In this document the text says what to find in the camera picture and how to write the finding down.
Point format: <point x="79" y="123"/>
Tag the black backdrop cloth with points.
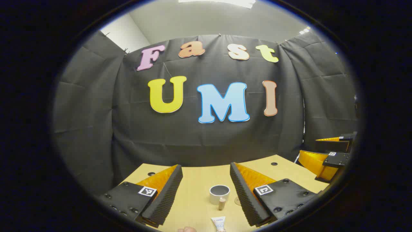
<point x="193" y="141"/>

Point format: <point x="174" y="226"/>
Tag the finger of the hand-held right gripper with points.
<point x="334" y="145"/>
<point x="313" y="162"/>

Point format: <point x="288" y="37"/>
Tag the white ceiling light panel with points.
<point x="225" y="2"/>

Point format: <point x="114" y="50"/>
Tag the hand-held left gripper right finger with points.
<point x="243" y="196"/>

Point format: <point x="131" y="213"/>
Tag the wooden desktop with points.
<point x="196" y="180"/>

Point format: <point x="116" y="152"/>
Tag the round wooden coaster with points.
<point x="237" y="201"/>

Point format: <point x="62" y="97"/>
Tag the white toothpaste tube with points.
<point x="219" y="223"/>

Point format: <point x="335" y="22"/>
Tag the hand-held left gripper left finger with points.
<point x="165" y="196"/>

